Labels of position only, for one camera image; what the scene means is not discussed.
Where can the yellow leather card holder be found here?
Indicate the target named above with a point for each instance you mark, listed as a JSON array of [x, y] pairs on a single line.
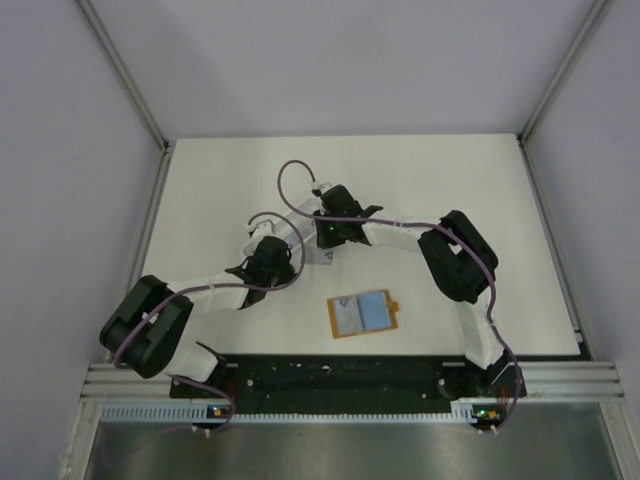
[[378, 313]]

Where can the white plastic basket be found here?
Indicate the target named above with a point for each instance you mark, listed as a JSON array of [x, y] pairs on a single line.
[[294, 229]]

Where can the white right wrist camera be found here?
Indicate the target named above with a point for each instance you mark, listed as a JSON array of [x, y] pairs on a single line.
[[318, 189]]

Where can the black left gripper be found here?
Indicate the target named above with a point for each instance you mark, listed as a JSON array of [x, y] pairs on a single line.
[[288, 273]]

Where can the aluminium frame post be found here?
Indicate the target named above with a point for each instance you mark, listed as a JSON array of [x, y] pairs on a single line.
[[580, 41], [140, 107]]

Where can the right aluminium frame post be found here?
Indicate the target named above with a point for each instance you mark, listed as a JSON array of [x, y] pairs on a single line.
[[580, 41]]

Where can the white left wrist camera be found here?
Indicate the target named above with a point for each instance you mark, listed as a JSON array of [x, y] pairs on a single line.
[[261, 227]]

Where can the white slotted cable duct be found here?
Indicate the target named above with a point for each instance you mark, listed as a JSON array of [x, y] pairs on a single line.
[[204, 413]]

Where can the silver diamond card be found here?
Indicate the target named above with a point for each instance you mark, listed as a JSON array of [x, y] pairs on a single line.
[[318, 256]]

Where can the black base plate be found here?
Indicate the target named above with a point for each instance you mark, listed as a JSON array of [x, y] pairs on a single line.
[[353, 384]]

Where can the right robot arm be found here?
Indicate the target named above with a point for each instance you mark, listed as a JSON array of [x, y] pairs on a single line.
[[461, 262]]

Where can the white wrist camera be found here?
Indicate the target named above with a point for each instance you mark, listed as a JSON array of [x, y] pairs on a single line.
[[318, 189], [261, 227]]

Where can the silver VIP card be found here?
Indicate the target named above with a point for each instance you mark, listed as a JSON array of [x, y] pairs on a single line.
[[347, 316]]

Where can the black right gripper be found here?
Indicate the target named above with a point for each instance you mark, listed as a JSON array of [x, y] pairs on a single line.
[[323, 239]]

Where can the left aluminium frame post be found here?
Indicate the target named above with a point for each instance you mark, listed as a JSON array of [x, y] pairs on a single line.
[[140, 107]]

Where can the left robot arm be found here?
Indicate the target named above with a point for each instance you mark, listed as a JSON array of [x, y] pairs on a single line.
[[145, 331]]

